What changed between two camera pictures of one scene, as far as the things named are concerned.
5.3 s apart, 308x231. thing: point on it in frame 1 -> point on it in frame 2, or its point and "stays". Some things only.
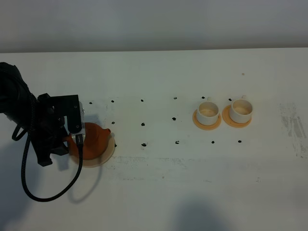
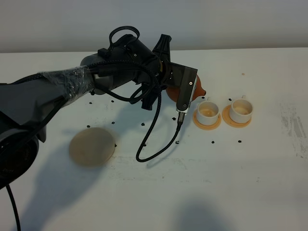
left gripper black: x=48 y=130 -> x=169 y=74
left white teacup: x=208 y=112 stays
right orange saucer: x=226 y=117 stays
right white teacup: x=241 y=110 stays
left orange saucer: x=204 y=126 stays
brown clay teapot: x=94 y=142 -> x=173 y=91
